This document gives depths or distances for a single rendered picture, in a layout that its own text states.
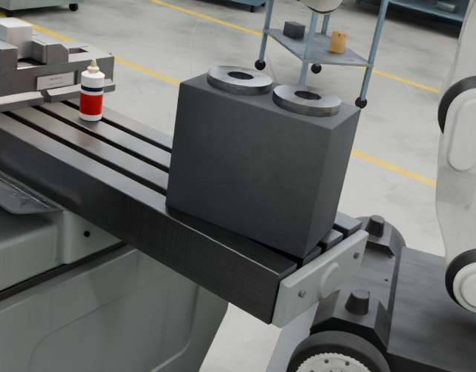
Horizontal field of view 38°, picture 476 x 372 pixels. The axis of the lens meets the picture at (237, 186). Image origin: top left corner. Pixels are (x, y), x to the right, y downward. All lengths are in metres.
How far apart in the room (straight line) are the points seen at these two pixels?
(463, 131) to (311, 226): 0.49
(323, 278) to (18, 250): 0.48
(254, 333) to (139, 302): 0.92
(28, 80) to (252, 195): 0.56
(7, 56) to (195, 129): 0.47
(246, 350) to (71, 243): 1.15
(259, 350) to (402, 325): 0.84
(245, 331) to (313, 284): 1.36
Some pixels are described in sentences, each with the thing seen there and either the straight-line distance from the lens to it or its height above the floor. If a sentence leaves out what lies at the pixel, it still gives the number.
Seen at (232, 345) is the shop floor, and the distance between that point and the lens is 2.23.
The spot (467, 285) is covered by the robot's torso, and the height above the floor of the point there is 0.69.
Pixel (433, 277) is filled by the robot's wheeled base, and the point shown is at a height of 0.57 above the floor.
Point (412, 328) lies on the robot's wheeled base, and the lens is 1.48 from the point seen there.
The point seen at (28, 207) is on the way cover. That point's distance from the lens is 1.10.
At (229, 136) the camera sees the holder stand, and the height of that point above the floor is 1.04.
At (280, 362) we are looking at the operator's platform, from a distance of 1.56.
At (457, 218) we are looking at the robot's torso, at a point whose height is 0.80.
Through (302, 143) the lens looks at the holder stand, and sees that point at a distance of 0.87.
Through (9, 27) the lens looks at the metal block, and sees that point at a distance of 1.32.
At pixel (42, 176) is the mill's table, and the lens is 1.17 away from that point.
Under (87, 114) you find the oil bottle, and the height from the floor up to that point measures 0.92.
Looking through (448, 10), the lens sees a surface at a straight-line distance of 8.14.
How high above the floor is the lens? 1.36
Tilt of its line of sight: 25 degrees down
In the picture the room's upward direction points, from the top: 10 degrees clockwise
